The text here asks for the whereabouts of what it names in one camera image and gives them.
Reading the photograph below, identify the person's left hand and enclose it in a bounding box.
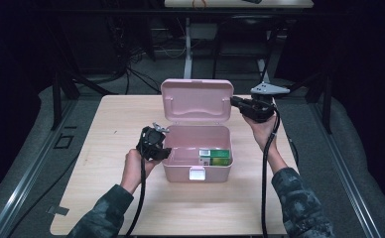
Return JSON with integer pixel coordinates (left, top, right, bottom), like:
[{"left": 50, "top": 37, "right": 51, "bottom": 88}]
[{"left": 120, "top": 149, "right": 162, "bottom": 194}]

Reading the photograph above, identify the bundle of floor cables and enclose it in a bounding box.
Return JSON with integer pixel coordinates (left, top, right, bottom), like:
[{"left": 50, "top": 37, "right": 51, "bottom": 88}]
[{"left": 107, "top": 43, "right": 194, "bottom": 97}]

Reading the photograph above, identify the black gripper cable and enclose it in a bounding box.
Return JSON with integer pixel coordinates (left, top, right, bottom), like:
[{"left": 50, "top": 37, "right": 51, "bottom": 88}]
[
  {"left": 125, "top": 155, "right": 148, "bottom": 237},
  {"left": 261, "top": 108, "right": 281, "bottom": 237}
]

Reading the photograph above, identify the black chair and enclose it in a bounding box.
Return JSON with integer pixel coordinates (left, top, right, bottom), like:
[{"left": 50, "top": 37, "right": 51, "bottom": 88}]
[{"left": 210, "top": 14, "right": 281, "bottom": 92}]

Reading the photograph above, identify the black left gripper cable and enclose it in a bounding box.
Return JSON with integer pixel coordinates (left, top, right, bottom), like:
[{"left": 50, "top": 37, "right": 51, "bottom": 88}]
[{"left": 125, "top": 155, "right": 148, "bottom": 237}]

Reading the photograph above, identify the thin black floor cable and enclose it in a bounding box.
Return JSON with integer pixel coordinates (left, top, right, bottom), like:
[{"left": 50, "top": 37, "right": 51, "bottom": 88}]
[{"left": 8, "top": 152, "right": 82, "bottom": 238}]

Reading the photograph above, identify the white background desk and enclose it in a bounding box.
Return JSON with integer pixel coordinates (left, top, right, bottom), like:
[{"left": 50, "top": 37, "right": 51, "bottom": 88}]
[{"left": 164, "top": 0, "right": 315, "bottom": 83}]

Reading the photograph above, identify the person's right hand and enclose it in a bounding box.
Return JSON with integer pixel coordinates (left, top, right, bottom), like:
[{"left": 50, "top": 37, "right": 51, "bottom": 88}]
[{"left": 244, "top": 113, "right": 279, "bottom": 153}]

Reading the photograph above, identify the metal floor rail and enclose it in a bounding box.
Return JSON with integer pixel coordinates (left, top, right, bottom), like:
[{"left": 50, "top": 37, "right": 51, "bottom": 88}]
[
  {"left": 309, "top": 102, "right": 383, "bottom": 238},
  {"left": 0, "top": 98, "right": 79, "bottom": 238}
]

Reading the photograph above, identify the grey tape strip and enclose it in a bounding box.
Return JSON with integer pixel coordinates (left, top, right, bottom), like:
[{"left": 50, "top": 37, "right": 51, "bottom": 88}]
[{"left": 46, "top": 205, "right": 69, "bottom": 216}]

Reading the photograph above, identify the pink plastic storage box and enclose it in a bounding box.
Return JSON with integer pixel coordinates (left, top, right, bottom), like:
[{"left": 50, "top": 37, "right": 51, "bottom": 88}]
[{"left": 160, "top": 78, "right": 234, "bottom": 183}]

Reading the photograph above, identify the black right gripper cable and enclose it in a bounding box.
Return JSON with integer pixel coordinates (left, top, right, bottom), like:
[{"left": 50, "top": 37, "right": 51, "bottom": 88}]
[{"left": 261, "top": 108, "right": 281, "bottom": 237}]

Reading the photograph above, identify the black metal crossbar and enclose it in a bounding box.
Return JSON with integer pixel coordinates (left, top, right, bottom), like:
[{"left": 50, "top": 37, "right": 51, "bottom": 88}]
[{"left": 31, "top": 8, "right": 347, "bottom": 16}]

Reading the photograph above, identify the short black cable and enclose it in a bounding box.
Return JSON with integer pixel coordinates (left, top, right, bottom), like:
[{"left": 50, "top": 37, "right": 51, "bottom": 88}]
[{"left": 287, "top": 136, "right": 301, "bottom": 167}]

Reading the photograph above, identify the black metal frame post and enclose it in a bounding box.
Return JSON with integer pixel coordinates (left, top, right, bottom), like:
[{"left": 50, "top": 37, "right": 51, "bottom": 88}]
[
  {"left": 273, "top": 70, "right": 333, "bottom": 135},
  {"left": 50, "top": 70, "right": 119, "bottom": 132}
]

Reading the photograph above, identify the green cardboard box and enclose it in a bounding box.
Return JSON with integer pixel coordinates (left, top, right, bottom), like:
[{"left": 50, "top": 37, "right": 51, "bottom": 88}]
[{"left": 198, "top": 149, "right": 231, "bottom": 167}]

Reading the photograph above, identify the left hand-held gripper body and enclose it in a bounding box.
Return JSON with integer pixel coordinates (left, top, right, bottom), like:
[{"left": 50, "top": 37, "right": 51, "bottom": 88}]
[{"left": 135, "top": 122, "right": 170, "bottom": 162}]

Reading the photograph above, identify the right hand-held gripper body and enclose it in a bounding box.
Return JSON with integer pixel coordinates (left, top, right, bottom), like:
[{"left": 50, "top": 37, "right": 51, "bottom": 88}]
[{"left": 244, "top": 81, "right": 291, "bottom": 124}]

